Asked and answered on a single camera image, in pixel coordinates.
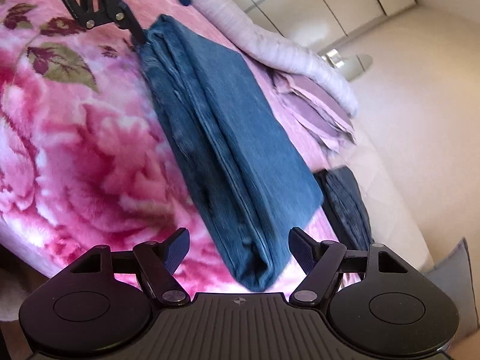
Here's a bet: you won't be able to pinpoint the grey cloth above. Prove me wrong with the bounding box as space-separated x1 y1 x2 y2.
424 237 480 346

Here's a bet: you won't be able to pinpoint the pale striped quilt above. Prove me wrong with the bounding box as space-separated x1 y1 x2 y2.
152 0 361 117

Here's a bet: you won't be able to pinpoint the pink floral blanket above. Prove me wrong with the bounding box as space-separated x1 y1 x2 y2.
0 0 338 297

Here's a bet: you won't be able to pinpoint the lavender folded sheets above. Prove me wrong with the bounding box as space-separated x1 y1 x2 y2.
272 71 357 154

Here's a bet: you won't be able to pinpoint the blue denim jeans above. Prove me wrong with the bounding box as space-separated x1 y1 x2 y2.
139 14 325 293

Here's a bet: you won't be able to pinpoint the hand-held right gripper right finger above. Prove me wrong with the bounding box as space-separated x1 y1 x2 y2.
288 227 417 304

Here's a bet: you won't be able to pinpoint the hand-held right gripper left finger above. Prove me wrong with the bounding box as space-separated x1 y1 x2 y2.
69 227 191 304

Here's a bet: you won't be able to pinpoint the black garment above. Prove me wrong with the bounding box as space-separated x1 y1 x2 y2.
314 167 373 253

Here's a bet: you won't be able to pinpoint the beige wardrobe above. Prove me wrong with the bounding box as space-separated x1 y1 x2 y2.
199 0 417 51

